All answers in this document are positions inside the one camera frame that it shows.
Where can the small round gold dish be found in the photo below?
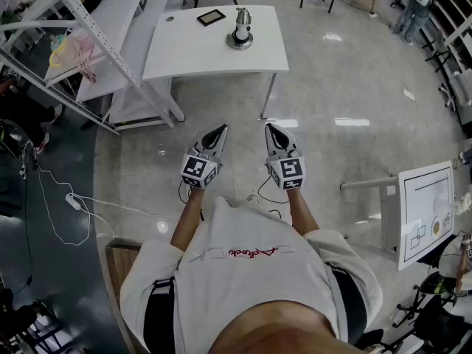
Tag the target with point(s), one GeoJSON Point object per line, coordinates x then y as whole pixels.
{"type": "Point", "coordinates": [436, 227]}

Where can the small white lined table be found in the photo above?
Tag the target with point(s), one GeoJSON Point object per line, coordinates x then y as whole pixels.
{"type": "Point", "coordinates": [424, 212]}

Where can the person's white shirt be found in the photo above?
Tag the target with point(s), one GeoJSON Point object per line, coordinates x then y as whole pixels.
{"type": "Point", "coordinates": [250, 271]}

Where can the white power strip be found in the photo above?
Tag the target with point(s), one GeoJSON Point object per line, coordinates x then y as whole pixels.
{"type": "Point", "coordinates": [73, 201]}

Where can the white storage shelf unit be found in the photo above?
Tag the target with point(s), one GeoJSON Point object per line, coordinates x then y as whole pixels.
{"type": "Point", "coordinates": [455, 37]}

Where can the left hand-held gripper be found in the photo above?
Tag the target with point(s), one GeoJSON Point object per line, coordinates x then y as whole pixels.
{"type": "Point", "coordinates": [197, 170]}

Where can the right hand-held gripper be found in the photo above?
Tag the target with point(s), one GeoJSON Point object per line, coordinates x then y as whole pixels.
{"type": "Point", "coordinates": [291, 172]}

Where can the person's left forearm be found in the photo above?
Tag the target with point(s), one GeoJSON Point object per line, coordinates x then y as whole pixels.
{"type": "Point", "coordinates": [186, 219]}

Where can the silver metal stand device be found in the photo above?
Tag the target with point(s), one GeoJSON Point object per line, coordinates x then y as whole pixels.
{"type": "Point", "coordinates": [240, 37]}

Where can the white metal shelf rack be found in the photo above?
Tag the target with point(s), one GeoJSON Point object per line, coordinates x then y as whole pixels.
{"type": "Point", "coordinates": [161, 112]}

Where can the long white workbench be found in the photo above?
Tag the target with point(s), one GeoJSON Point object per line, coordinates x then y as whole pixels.
{"type": "Point", "coordinates": [121, 20]}

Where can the white office chair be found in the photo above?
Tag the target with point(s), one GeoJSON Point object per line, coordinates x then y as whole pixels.
{"type": "Point", "coordinates": [461, 90]}

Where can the person's head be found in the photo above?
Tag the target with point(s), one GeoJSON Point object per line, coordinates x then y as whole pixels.
{"type": "Point", "coordinates": [280, 334]}

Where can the person's right forearm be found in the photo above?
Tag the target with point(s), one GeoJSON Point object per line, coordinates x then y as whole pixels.
{"type": "Point", "coordinates": [302, 212]}

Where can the wooden board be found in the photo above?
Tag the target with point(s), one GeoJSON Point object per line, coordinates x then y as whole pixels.
{"type": "Point", "coordinates": [121, 267]}

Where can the black picture frame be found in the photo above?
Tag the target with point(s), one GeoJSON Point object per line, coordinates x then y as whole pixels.
{"type": "Point", "coordinates": [211, 17]}

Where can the pink bag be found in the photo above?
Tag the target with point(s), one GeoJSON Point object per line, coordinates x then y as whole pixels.
{"type": "Point", "coordinates": [83, 50]}

